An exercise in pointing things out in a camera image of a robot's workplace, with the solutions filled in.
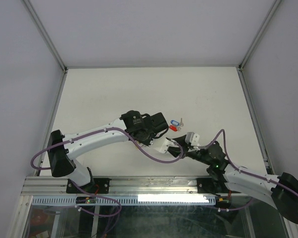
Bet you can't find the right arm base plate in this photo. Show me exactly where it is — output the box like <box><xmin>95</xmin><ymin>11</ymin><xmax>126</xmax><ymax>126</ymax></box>
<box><xmin>196</xmin><ymin>177</ymin><xmax>228</xmax><ymax>196</ymax></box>

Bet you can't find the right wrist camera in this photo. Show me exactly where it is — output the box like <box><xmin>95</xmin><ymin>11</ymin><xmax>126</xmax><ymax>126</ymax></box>
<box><xmin>185</xmin><ymin>132</ymin><xmax>200</xmax><ymax>148</ymax></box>

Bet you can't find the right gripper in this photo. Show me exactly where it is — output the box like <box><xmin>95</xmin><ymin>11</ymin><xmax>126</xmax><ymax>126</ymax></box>
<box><xmin>168</xmin><ymin>135</ymin><xmax>211</xmax><ymax>166</ymax></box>

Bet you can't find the aluminium front rail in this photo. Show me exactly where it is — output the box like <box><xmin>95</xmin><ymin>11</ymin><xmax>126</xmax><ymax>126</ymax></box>
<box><xmin>21</xmin><ymin>176</ymin><xmax>208</xmax><ymax>196</ymax></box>

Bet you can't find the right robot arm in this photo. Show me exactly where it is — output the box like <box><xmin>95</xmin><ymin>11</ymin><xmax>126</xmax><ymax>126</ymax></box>
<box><xmin>167</xmin><ymin>134</ymin><xmax>298</xmax><ymax>225</ymax></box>

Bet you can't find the slotted cable duct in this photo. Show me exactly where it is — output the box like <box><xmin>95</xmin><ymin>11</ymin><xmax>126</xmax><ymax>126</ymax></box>
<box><xmin>32</xmin><ymin>194</ymin><xmax>216</xmax><ymax>206</ymax></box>

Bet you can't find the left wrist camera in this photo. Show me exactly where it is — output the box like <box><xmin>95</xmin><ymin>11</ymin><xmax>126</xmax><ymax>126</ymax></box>
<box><xmin>151</xmin><ymin>138</ymin><xmax>176</xmax><ymax>153</ymax></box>

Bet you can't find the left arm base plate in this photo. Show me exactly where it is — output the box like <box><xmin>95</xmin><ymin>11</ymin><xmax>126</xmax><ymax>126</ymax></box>
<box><xmin>66</xmin><ymin>177</ymin><xmax>111</xmax><ymax>194</ymax></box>

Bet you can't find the blue key tag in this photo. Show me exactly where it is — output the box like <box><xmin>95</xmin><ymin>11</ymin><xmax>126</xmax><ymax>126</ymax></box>
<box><xmin>170</xmin><ymin>120</ymin><xmax>179</xmax><ymax>126</ymax></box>

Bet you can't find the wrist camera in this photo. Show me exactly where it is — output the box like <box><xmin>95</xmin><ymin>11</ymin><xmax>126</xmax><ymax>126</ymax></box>
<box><xmin>185</xmin><ymin>132</ymin><xmax>200</xmax><ymax>148</ymax></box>
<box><xmin>151</xmin><ymin>138</ymin><xmax>176</xmax><ymax>153</ymax></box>

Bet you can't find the red key tag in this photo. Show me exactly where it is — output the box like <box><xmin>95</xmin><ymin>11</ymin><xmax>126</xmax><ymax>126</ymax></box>
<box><xmin>169</xmin><ymin>125</ymin><xmax>178</xmax><ymax>131</ymax></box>

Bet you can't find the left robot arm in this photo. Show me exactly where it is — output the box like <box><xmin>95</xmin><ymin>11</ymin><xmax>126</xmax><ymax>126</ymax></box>
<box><xmin>47</xmin><ymin>110</ymin><xmax>169</xmax><ymax>193</ymax></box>

